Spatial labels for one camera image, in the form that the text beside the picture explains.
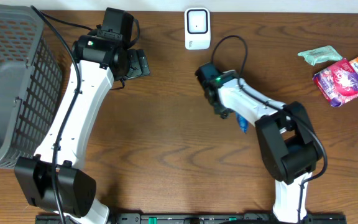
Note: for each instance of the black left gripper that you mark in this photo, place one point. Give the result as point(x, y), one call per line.
point(140, 64)

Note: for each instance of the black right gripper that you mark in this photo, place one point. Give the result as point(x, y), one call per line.
point(215, 104)

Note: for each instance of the blue Oreo cookie pack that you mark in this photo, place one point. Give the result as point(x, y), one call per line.
point(242, 122)

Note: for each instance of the teal wet wipes pack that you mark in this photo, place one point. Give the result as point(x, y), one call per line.
point(320, 55)

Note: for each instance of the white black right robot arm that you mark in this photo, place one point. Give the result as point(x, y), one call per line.
point(288, 144)

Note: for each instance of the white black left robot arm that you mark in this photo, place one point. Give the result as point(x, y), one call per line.
point(53, 179)

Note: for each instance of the white barcode scanner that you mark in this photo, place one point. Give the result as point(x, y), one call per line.
point(197, 28)

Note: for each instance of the grey plastic mesh basket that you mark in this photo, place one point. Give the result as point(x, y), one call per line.
point(30, 84)

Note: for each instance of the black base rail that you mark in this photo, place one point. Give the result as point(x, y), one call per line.
point(136, 218)

